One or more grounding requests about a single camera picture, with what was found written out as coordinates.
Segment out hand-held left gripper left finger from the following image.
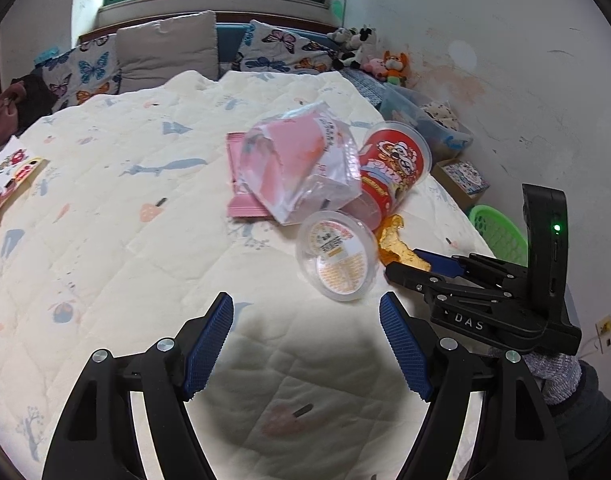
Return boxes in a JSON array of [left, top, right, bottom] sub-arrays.
[[41, 291, 235, 480]]

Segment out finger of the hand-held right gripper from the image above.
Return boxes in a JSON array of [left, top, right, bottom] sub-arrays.
[[413, 248, 529, 291], [385, 260, 517, 307]]

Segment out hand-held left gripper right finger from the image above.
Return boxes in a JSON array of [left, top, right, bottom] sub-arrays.
[[379, 291, 569, 480]]

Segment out gold foil wrapper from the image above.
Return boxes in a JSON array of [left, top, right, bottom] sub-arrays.
[[377, 214, 432, 269]]

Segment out green plastic basket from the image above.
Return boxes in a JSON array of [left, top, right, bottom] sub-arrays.
[[469, 204, 529, 267]]

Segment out clear round lidded container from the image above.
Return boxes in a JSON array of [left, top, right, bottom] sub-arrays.
[[295, 210, 379, 303]]

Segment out red instant noodle cup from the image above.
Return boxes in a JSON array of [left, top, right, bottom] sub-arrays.
[[343, 121, 432, 226]]

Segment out pink snack packet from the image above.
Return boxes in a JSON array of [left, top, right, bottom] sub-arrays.
[[226, 131, 286, 220]]

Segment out clear plastic bag pink contents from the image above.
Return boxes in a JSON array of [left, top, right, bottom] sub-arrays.
[[238, 101, 363, 226]]

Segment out person's right forearm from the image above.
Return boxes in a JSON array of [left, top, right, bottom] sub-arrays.
[[545, 360, 611, 480]]

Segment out person's right hand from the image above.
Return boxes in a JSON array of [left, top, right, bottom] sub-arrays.
[[525, 350, 583, 407]]

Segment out cardboard box with printed book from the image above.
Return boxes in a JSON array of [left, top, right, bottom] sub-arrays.
[[432, 159, 491, 211]]

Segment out cream quilted printed blanket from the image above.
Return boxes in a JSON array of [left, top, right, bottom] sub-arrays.
[[0, 70, 491, 480]]

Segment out spotted white cloth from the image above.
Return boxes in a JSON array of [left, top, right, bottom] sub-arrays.
[[420, 101, 461, 131]]

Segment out clear plastic storage box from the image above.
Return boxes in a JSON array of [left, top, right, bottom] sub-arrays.
[[378, 84, 473, 161]]

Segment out blue patterned mat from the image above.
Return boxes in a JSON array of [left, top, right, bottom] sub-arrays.
[[340, 69, 391, 106]]

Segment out orange fox plush toy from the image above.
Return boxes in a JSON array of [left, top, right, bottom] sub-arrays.
[[380, 51, 411, 86]]

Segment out pink plush toy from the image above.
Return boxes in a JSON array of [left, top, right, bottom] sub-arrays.
[[361, 57, 389, 81]]

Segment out black and white cow plush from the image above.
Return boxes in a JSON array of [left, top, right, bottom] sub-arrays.
[[327, 25, 379, 71]]

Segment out cartoon printed board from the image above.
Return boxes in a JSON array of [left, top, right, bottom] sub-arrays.
[[0, 149, 48, 228]]

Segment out long butterfly print cushion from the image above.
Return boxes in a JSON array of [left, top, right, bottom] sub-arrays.
[[234, 20, 339, 75]]

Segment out grey cushion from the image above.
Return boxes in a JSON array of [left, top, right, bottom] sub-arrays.
[[116, 10, 220, 95]]

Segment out large butterfly print cushion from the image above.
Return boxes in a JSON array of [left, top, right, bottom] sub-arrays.
[[41, 39, 122, 111]]

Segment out blue sofa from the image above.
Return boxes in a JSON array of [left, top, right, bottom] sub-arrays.
[[215, 24, 251, 78]]

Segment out dark wooden ledge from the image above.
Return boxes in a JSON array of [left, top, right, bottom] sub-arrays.
[[79, 7, 336, 46]]

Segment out wall socket with yellow sticker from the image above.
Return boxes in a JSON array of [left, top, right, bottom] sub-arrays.
[[596, 315, 611, 356]]

